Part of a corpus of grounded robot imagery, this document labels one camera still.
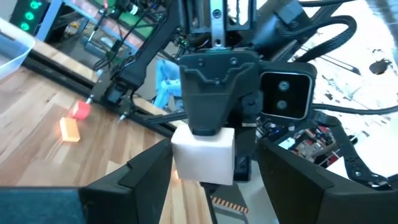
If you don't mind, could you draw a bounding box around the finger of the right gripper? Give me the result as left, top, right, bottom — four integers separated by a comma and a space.
179, 50, 261, 137
233, 125, 257, 183

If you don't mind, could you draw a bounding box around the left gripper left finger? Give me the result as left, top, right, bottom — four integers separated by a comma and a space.
79, 139, 174, 224

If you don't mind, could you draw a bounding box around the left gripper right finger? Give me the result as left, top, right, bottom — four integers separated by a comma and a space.
257, 138, 398, 224

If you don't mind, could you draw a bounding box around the orange-red rectangular wooden block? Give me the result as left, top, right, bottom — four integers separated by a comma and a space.
58, 116, 81, 143

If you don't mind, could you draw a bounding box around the small red wooden block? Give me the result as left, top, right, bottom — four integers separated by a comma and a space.
68, 100, 92, 121

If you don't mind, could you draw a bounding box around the orange black striped tape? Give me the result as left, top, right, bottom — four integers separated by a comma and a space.
211, 195, 250, 215

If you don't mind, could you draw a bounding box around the blue plastic object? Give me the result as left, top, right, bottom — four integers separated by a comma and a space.
153, 58, 185, 112

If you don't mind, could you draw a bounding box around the black computer tower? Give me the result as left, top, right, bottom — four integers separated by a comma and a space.
10, 0, 48, 35

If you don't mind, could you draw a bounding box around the clear plastic bin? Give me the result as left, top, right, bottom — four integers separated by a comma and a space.
0, 17, 36, 80

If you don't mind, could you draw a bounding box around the black metal frame strut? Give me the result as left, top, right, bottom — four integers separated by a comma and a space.
313, 109, 393, 191

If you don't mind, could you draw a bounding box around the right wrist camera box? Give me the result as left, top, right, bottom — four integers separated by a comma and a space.
259, 61, 318, 121

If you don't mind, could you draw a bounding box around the thin black cable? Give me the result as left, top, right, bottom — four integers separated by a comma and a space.
310, 103, 398, 116

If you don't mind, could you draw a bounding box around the black braided cable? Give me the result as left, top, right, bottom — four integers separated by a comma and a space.
291, 14, 359, 63

